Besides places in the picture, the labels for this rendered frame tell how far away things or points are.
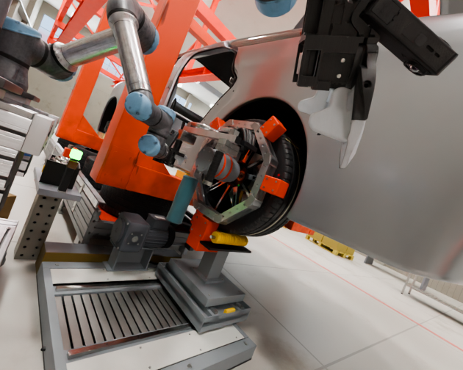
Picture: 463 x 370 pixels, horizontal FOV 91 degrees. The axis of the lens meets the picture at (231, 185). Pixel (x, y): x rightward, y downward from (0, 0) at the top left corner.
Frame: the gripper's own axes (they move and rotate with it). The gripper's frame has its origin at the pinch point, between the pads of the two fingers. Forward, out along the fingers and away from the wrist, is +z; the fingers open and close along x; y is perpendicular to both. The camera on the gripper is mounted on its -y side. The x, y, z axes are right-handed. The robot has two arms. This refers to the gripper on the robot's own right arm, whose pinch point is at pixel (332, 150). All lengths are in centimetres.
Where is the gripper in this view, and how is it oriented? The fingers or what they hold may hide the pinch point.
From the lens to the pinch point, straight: 37.2
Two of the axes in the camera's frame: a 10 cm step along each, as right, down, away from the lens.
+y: -9.9, -1.2, 1.1
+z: -0.5, 8.8, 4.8
